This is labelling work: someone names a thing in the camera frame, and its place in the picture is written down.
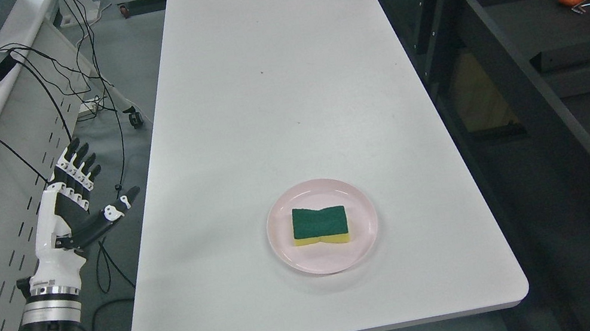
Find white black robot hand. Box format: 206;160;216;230
17;138;140;298

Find white power strip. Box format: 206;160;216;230
77;100;99;121

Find white table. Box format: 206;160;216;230
132;0;529;331

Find pink plate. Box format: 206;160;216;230
266;177;380;276

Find green yellow sponge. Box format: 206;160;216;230
291;205;351;247

